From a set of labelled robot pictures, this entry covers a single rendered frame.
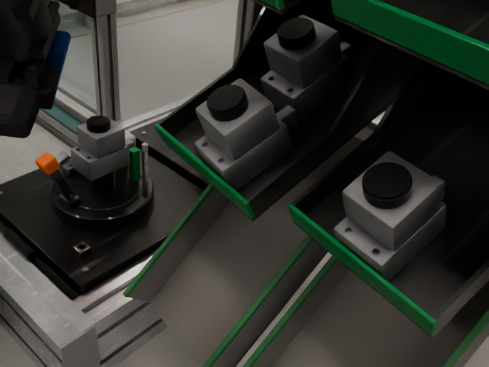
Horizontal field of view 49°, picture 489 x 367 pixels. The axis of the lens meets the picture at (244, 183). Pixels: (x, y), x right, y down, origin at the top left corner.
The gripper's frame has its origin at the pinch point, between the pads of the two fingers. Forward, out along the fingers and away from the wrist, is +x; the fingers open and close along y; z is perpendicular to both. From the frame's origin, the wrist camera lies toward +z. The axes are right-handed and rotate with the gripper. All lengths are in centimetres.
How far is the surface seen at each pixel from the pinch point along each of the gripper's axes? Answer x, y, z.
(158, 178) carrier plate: 29.5, -8.7, -8.0
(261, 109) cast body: -9.4, 7.7, -21.0
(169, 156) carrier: 31.8, -14.3, -8.6
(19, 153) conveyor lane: 38.4, -15.8, 17.8
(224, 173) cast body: -5.5, 11.1, -18.9
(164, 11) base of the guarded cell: 80, -101, 10
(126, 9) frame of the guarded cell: 76, -95, 20
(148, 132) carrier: 34.3, -20.4, -4.0
